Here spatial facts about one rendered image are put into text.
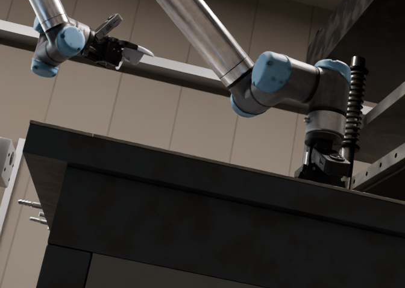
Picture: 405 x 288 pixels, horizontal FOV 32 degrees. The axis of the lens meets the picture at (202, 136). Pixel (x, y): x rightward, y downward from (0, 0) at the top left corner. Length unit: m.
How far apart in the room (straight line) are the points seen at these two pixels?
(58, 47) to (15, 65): 2.70
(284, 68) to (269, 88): 0.05
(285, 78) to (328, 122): 0.11
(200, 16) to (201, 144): 3.11
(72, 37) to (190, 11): 0.57
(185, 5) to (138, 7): 3.38
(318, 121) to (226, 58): 0.23
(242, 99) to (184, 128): 3.09
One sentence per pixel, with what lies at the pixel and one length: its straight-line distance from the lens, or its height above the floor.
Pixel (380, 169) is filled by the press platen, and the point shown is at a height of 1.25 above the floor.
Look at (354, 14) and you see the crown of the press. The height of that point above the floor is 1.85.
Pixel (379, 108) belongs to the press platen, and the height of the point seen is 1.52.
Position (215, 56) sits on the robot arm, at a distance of 1.42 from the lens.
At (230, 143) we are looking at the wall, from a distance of 4.53.
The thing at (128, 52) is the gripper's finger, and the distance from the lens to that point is 2.14.
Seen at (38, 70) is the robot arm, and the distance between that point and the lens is 2.04.
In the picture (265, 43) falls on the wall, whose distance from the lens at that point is 4.84.
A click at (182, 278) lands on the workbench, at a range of 0.79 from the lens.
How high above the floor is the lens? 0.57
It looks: 18 degrees up
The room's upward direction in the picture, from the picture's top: 11 degrees clockwise
